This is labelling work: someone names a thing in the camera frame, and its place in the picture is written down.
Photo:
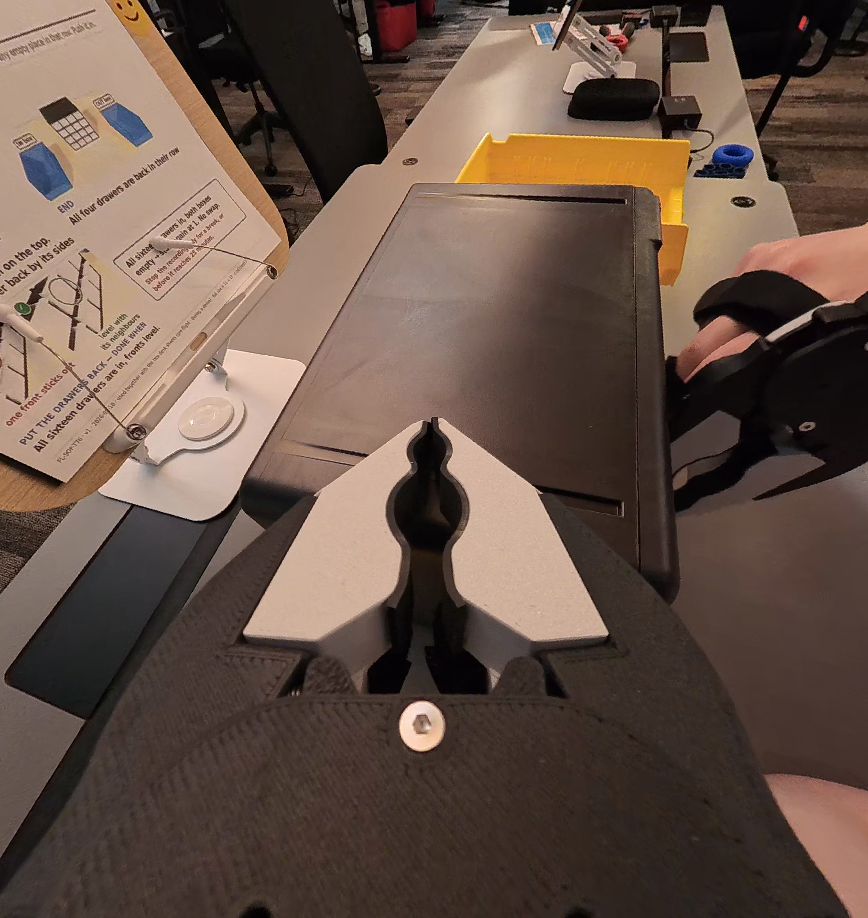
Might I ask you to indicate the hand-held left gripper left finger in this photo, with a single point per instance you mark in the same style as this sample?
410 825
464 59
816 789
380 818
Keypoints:
319 574

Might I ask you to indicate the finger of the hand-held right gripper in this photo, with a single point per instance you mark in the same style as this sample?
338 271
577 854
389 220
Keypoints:
721 394
753 462

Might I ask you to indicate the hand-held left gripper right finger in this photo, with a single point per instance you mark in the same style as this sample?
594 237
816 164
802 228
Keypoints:
534 574

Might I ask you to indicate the black drawer cabinet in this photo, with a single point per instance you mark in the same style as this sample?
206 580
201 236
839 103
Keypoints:
491 323

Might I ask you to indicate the yellow plastic bin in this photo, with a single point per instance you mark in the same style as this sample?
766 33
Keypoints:
577 154

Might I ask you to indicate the person's left forearm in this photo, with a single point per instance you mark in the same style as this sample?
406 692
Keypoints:
850 860

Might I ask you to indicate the person's right hand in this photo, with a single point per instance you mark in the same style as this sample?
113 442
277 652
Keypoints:
799 251

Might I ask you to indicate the white document stand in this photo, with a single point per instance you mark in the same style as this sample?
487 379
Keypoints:
599 79
262 373

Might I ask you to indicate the blue tray of rings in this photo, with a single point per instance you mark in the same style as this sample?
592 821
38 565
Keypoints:
721 171

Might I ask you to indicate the black power adapter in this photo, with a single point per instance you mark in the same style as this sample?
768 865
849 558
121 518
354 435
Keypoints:
678 113

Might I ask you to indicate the black zip case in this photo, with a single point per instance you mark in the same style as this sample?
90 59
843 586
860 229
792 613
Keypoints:
613 99

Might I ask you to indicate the instruction sheet on board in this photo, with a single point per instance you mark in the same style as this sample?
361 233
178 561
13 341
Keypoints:
4 486

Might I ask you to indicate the black mat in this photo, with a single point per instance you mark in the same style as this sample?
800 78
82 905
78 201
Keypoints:
688 46

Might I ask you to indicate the black office chair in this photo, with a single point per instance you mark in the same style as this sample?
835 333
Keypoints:
312 86
764 36

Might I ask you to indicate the blue paper card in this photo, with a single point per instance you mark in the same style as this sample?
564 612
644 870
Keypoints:
547 32

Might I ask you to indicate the printed instruction sheet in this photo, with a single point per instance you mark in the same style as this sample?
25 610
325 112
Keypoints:
118 179

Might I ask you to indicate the red box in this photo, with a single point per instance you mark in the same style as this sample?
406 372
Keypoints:
397 25

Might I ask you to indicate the black post mount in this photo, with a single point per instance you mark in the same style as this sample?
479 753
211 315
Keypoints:
665 14

